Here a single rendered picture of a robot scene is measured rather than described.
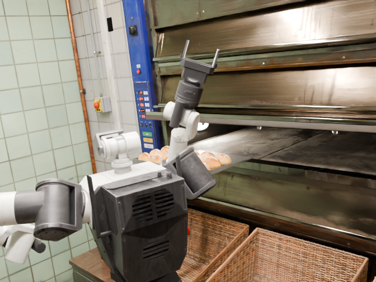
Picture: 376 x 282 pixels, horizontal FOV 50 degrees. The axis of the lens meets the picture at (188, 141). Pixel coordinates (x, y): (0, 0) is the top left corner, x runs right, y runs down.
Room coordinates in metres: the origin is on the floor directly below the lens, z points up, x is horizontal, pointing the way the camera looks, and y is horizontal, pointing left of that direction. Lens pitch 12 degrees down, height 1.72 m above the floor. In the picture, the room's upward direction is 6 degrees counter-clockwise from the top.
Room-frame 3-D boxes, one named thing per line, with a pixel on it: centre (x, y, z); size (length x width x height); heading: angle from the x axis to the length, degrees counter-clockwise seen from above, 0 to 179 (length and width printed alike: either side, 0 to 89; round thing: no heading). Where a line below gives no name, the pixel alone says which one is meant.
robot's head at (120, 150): (1.19, 0.20, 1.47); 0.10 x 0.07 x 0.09; 118
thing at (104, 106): (2.77, 0.56, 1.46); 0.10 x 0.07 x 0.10; 43
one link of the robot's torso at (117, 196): (1.13, 0.18, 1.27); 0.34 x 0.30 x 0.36; 118
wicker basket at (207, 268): (1.95, 0.09, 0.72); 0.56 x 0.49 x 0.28; 43
